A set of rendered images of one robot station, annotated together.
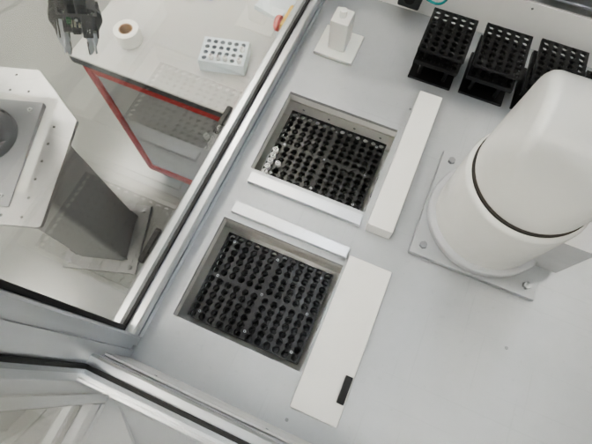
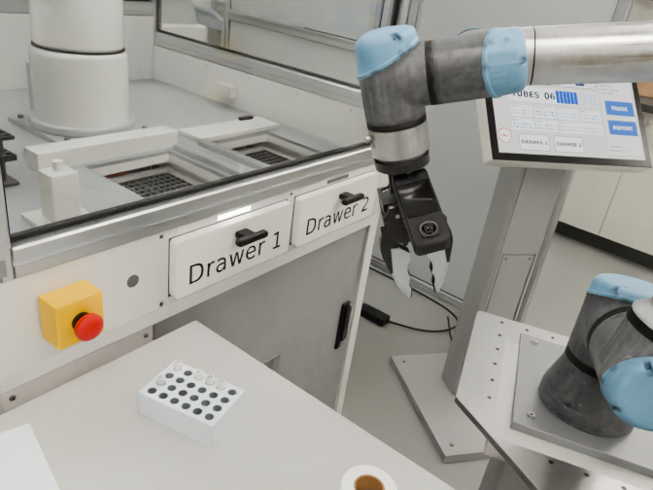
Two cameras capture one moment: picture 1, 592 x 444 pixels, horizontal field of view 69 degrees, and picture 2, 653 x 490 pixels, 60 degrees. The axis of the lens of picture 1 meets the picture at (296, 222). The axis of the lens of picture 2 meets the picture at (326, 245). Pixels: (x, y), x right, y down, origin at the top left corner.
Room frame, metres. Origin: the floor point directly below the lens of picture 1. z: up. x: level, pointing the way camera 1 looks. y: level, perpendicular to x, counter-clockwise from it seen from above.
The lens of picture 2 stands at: (1.41, 0.49, 1.37)
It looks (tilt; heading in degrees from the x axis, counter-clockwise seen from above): 26 degrees down; 192
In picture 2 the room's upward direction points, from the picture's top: 9 degrees clockwise
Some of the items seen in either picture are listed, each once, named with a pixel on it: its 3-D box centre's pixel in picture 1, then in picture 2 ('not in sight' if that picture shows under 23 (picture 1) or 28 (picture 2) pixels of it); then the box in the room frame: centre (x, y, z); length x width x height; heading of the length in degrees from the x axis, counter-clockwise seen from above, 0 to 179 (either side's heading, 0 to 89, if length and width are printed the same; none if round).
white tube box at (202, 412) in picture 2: not in sight; (191, 401); (0.83, 0.20, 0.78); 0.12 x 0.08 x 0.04; 82
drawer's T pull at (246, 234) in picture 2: not in sight; (247, 235); (0.54, 0.15, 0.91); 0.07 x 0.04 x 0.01; 158
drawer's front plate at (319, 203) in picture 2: not in sight; (337, 206); (0.24, 0.25, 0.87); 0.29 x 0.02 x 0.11; 158
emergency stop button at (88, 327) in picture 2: not in sight; (86, 325); (0.85, 0.05, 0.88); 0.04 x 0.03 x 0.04; 158
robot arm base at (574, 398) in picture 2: not in sight; (595, 380); (0.57, 0.78, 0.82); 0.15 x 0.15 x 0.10
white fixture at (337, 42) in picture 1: (341, 28); not in sight; (0.72, -0.09, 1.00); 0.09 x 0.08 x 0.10; 68
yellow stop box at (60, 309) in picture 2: not in sight; (73, 315); (0.84, 0.02, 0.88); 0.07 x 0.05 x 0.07; 158
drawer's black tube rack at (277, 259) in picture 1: (262, 297); not in sight; (0.16, 0.06, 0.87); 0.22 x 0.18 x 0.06; 68
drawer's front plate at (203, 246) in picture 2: not in sight; (235, 245); (0.53, 0.13, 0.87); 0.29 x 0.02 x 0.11; 158
